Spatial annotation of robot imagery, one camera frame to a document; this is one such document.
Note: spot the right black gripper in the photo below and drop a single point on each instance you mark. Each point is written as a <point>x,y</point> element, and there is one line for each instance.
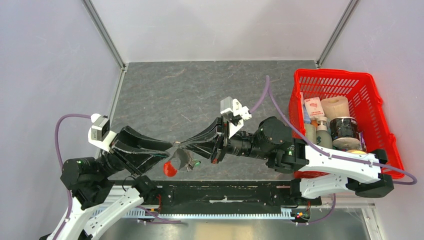
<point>220,128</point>

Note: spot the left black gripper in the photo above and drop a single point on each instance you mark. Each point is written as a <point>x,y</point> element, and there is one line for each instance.
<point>127,148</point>

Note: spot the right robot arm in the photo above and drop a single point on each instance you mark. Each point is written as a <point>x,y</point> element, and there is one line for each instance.
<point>273,142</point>

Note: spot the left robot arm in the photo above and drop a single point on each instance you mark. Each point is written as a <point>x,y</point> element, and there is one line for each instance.
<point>87,180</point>

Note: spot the grey green bottle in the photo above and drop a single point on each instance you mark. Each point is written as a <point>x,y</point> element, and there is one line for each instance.
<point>310,132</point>

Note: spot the white red carton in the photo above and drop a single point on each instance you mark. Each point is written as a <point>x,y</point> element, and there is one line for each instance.
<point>314,108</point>

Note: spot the green soap dispenser bottle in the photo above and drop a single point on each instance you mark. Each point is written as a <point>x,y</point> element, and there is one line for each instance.
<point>323,135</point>

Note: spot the toilet paper roll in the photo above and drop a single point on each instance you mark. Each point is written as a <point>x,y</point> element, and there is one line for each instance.
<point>335,107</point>

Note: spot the yellow round sponge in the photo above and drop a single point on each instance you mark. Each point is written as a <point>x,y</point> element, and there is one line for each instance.
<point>355,151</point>

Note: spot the red plastic basket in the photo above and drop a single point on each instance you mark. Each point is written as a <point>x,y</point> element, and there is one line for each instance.
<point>364,102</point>

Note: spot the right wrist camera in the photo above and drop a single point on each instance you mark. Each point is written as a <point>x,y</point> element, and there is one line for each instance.
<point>234,114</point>

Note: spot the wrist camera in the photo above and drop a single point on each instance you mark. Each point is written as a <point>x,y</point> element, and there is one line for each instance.
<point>234,114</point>
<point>100,133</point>

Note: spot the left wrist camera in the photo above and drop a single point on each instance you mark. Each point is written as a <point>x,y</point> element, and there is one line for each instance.
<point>100,133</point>

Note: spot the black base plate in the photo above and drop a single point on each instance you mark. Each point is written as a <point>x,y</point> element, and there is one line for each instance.
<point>224,197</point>

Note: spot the white cable duct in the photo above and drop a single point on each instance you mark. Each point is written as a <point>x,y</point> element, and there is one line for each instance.
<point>283,214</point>

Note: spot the left aluminium frame post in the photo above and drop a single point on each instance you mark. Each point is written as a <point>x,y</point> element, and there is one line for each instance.
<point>101,28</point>

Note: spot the aluminium frame post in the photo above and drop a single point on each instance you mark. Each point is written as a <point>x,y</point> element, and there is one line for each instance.
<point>341,24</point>
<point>101,28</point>

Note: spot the right aluminium frame post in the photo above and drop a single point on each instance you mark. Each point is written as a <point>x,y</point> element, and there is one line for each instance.
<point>341,24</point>

